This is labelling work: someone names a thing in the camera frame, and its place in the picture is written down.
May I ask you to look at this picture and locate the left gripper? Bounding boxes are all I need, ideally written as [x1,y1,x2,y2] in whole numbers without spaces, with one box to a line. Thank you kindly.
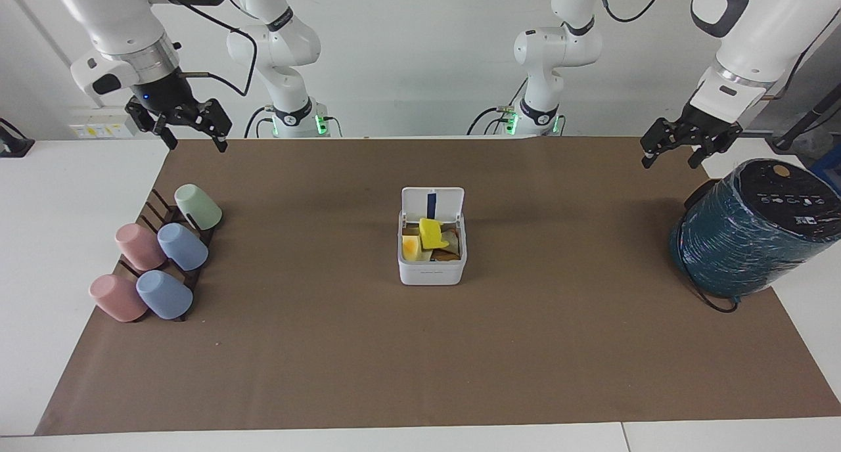
[640,102,744,170]

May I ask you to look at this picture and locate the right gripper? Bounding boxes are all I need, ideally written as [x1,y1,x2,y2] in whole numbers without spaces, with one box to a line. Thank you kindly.
[125,66,233,154]

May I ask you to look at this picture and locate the small white trash can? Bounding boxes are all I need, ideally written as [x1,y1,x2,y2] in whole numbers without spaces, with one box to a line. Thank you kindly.
[398,187,468,286]

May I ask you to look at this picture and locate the green plastic cup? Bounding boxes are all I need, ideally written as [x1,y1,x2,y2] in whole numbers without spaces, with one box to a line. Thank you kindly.
[174,184,223,231]

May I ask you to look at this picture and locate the dark wooden cup rack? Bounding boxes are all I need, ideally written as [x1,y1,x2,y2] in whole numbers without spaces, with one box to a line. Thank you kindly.
[114,189,222,323]

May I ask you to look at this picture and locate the black stand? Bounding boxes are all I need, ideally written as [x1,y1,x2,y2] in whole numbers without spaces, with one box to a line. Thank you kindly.
[771,83,841,152]
[0,118,35,158]

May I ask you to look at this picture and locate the blue plastic cup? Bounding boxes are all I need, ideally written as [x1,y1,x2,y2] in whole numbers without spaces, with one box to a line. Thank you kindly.
[157,223,210,272]
[135,270,194,321]

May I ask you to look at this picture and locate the pink plastic cup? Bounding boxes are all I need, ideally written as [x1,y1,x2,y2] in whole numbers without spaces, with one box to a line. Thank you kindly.
[89,274,148,323]
[115,223,167,272]

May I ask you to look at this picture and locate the blue box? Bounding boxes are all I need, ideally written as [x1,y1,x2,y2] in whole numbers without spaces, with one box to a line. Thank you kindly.
[810,143,841,193]

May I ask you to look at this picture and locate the brown wrapper scrap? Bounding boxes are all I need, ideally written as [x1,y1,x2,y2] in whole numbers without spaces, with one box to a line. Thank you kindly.
[430,227,462,262]

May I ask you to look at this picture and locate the yellow sponge pieces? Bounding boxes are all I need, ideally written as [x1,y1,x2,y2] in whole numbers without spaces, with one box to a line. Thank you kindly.
[419,217,450,250]

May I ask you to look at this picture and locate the white wall socket strip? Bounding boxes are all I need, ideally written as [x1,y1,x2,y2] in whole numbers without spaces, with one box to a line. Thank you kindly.
[68,106,141,140]

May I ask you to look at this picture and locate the teal wrapped cord spool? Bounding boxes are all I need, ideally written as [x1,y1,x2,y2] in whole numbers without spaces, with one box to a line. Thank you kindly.
[670,158,841,300]

